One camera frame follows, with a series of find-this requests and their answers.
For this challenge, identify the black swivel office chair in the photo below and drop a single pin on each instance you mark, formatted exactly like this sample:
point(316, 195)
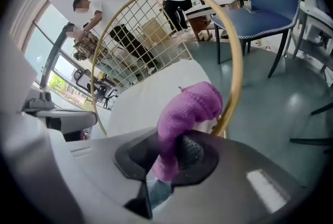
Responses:
point(96, 87)

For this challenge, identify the white-topped wooden table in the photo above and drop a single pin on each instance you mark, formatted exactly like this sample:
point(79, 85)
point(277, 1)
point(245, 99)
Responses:
point(200, 10)

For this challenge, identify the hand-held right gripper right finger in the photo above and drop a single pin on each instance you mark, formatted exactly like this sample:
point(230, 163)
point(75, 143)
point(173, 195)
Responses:
point(229, 186)

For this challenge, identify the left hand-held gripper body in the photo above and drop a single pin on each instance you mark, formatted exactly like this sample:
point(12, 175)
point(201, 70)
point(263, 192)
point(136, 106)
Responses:
point(15, 79)

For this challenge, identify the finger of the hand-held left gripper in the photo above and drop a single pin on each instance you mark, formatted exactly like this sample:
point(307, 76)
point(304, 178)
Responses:
point(75, 120)

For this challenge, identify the black metal leg frame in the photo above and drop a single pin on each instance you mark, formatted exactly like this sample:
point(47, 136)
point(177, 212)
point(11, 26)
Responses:
point(312, 141)

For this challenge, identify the person's blue jeans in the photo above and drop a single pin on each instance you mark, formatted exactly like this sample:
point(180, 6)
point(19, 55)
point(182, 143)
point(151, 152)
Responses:
point(158, 193)

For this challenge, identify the white round cushion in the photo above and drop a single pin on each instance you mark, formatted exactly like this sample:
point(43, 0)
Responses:
point(156, 95)

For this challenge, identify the purple knitted sock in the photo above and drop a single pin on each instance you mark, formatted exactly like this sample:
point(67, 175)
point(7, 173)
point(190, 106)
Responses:
point(187, 113)

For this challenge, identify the large glass window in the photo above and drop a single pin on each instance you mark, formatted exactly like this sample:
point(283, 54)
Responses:
point(39, 43)

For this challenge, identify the wooden cabinet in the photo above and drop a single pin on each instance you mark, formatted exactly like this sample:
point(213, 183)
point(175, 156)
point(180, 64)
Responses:
point(156, 31)

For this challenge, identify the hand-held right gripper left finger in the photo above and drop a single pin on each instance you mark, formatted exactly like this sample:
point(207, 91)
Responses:
point(91, 178)

